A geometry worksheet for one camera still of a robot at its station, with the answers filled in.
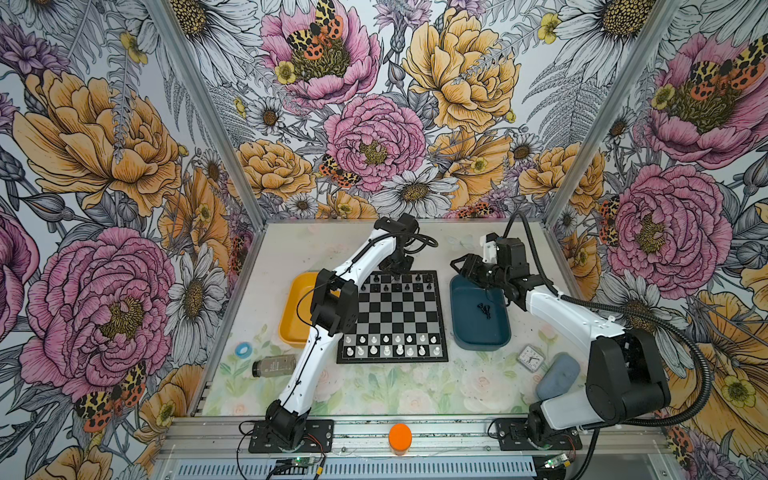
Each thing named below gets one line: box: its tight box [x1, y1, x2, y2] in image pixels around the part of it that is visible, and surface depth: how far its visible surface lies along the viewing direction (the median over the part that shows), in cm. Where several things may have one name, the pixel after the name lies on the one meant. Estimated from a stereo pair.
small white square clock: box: [516, 344, 546, 373], surface depth 87 cm
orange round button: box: [388, 423, 413, 451], surface depth 67 cm
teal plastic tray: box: [450, 274, 512, 351], surface depth 93 cm
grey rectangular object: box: [252, 354, 297, 378], surface depth 83 cm
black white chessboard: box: [336, 270, 449, 364], surface depth 93 cm
